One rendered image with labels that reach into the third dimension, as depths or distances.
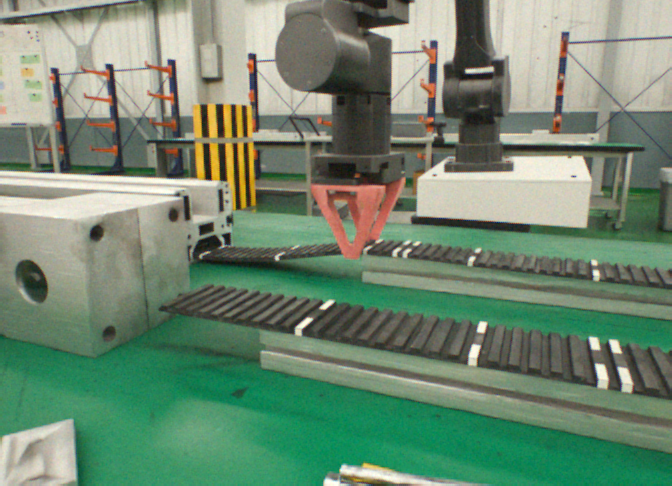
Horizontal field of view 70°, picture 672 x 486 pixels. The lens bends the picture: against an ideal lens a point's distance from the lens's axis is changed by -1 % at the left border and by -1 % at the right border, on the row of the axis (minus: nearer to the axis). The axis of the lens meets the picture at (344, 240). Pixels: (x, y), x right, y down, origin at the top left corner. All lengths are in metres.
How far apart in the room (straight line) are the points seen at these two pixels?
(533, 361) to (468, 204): 0.58
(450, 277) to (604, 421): 0.22
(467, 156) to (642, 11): 7.32
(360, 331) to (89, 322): 0.18
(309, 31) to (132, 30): 11.02
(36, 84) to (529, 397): 5.95
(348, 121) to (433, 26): 7.87
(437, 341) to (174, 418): 0.15
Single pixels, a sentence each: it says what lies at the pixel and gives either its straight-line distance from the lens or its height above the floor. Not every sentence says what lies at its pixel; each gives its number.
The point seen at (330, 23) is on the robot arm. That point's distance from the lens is 0.40.
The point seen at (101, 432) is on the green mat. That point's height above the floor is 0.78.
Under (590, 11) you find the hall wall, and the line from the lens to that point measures 8.09.
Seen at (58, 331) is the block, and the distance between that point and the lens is 0.39.
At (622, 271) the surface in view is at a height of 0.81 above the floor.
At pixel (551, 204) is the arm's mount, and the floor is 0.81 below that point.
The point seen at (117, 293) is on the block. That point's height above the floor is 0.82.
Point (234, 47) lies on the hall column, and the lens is 3.85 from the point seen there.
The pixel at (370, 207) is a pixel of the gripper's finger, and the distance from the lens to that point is 0.43.
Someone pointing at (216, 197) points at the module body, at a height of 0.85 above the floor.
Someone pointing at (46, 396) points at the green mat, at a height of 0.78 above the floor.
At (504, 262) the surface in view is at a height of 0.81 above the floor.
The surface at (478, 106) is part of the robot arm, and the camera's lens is 0.86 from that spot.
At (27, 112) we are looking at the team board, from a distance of 6.14.
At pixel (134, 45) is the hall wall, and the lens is 11.34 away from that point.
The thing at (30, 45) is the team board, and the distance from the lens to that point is 6.12.
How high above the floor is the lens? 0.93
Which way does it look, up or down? 13 degrees down
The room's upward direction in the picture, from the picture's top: straight up
